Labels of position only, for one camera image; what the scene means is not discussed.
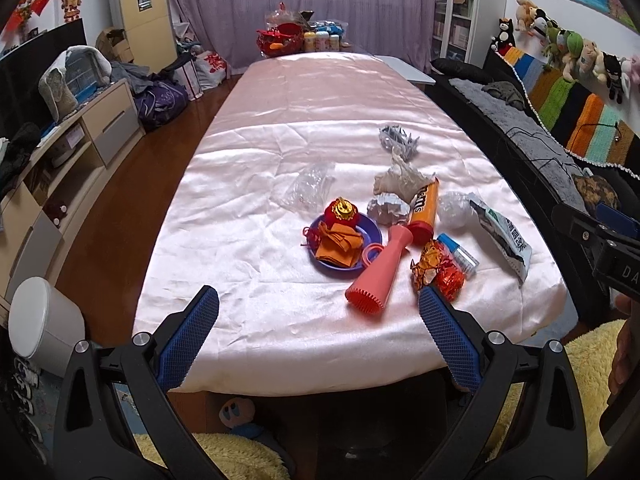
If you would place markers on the red orange foil wrapper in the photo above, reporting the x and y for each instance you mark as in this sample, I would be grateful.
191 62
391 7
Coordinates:
437 267

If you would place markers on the wooden tv cabinet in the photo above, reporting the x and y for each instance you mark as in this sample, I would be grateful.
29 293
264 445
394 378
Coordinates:
65 176

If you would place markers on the crumpled white tissue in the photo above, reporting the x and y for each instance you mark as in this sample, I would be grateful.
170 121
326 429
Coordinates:
401 179

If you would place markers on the pink silicone bottle brush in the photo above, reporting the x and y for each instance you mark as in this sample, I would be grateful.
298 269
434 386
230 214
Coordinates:
369 292

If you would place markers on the crumpled silver foil ball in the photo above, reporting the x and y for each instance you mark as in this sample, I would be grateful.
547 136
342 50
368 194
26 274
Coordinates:
387 209

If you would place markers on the grey sofa throw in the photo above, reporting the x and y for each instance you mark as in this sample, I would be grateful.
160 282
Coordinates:
503 104

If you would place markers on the clear crumpled plastic bag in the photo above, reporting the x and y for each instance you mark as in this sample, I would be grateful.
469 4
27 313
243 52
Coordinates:
310 190

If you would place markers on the small blue capped bottle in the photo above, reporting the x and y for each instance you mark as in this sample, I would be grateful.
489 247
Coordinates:
465 261

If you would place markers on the orange crumpled paper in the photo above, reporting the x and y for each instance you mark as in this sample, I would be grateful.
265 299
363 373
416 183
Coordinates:
339 246

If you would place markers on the black television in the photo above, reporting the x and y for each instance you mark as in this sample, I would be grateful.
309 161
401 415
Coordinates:
21 70

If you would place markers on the red basket on table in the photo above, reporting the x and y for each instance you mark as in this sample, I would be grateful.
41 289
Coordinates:
284 39

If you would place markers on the purple bag on floor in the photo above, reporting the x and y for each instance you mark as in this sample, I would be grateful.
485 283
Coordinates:
160 104

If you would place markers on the white side table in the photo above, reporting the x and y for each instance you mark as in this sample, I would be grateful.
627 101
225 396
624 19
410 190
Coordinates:
406 71

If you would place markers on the black cat plush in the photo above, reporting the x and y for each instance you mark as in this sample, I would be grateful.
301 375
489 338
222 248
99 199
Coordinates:
505 37

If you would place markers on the person right hand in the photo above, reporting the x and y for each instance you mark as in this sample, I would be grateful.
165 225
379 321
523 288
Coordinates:
621 368

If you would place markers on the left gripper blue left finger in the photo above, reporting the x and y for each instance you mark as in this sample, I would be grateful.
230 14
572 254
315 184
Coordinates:
181 335

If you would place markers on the yellow fluffy rug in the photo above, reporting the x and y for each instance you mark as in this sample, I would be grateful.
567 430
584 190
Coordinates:
549 434

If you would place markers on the pink satin tablecloth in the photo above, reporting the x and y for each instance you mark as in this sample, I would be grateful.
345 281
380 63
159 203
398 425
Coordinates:
295 148

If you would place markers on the white bookshelf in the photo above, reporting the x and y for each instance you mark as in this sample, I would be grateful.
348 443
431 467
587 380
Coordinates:
463 29

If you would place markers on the clear plastic wrap ball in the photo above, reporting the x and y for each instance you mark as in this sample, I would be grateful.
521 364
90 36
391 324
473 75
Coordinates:
454 210

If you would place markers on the white cylindrical trash bin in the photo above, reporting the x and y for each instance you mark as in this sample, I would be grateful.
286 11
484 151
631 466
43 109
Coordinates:
44 325

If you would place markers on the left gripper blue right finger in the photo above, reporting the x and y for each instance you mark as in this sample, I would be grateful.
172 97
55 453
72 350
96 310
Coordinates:
454 345

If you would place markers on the purple plastic plate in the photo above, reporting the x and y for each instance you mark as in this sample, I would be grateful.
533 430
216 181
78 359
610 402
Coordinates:
368 229

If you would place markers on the striped knitted blanket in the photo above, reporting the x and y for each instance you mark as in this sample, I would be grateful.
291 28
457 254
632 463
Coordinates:
577 118

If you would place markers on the black white snack bag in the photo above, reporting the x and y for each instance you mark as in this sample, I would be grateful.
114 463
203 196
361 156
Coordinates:
505 236

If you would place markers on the orange tube red cap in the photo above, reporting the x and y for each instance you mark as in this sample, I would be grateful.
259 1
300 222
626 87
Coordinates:
423 213

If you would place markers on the red gold round ornament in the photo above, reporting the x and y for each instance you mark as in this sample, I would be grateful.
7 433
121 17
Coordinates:
341 211

